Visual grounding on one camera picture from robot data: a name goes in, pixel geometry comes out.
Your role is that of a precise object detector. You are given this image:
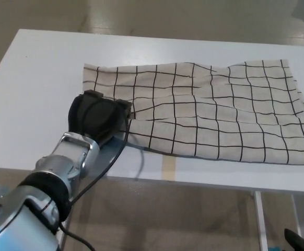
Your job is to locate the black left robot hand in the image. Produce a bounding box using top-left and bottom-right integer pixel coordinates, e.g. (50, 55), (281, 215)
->
(67, 89), (137, 146)

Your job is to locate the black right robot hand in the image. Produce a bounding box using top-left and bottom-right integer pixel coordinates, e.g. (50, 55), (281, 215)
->
(284, 228), (304, 251)

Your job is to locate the white towel with black grid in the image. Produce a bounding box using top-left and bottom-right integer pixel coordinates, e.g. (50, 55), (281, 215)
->
(81, 59), (304, 167)

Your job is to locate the white metal table leg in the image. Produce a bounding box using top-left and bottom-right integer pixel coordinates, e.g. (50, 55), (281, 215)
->
(291, 194), (303, 236)
(253, 191), (269, 251)

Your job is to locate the beige tape strip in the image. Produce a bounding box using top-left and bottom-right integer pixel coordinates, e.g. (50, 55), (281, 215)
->
(161, 156), (178, 181)

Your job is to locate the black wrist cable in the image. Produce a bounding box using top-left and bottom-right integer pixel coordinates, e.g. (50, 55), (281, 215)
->
(59, 115), (131, 251)

